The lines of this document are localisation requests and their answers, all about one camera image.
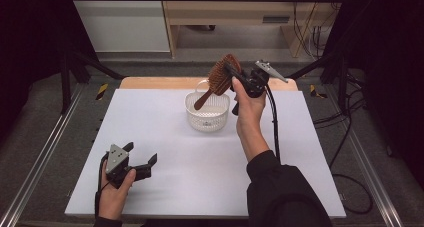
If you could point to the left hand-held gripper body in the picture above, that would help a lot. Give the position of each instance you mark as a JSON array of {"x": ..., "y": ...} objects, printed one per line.
[{"x": 116, "y": 158}]

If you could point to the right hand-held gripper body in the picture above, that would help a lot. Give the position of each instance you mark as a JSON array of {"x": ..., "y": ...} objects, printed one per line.
[{"x": 255, "y": 83}]

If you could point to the brown wooden hairbrush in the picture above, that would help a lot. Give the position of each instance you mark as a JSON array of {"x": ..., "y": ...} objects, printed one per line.
[{"x": 220, "y": 77}]

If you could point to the white plastic basket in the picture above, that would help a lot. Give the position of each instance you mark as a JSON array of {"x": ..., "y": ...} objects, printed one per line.
[{"x": 208, "y": 118}]

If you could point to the person's right hand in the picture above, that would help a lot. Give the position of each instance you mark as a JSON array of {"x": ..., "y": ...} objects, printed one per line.
[{"x": 250, "y": 113}]

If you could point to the person's left hand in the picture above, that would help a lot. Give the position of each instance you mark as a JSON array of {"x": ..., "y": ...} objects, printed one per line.
[{"x": 111, "y": 200}]

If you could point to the yellow black tape marker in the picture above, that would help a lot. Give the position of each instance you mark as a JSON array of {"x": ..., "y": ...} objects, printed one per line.
[
  {"x": 102, "y": 91},
  {"x": 313, "y": 91}
]

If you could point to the light wooden desk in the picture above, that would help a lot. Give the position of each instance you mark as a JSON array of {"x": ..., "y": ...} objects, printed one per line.
[{"x": 230, "y": 13}]

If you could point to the light wooden table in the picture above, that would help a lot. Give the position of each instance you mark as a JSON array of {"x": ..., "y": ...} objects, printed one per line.
[{"x": 160, "y": 83}]

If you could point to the white cabinet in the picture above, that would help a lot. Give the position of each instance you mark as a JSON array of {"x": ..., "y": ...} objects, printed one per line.
[{"x": 123, "y": 23}]

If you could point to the black curtain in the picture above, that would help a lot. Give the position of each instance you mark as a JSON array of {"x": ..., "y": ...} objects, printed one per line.
[
  {"x": 30, "y": 47},
  {"x": 393, "y": 70}
]

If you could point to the aluminium floor rail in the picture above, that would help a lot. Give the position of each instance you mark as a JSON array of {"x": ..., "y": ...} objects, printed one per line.
[
  {"x": 40, "y": 160},
  {"x": 370, "y": 173}
]

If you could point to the black metal frame stand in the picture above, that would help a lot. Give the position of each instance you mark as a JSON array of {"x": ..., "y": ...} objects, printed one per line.
[
  {"x": 342, "y": 83},
  {"x": 66, "y": 83}
]

